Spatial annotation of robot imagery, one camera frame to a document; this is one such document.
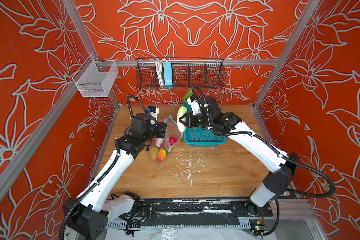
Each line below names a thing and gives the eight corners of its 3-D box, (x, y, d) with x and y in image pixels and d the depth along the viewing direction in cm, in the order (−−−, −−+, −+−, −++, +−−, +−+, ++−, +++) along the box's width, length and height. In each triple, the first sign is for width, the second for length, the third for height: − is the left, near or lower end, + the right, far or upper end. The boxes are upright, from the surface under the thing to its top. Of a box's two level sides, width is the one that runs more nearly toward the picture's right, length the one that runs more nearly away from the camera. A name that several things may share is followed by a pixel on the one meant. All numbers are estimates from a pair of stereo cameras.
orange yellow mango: (157, 162, 89) (156, 159, 85) (158, 152, 93) (157, 148, 90) (165, 162, 89) (164, 159, 85) (165, 152, 93) (165, 148, 90)
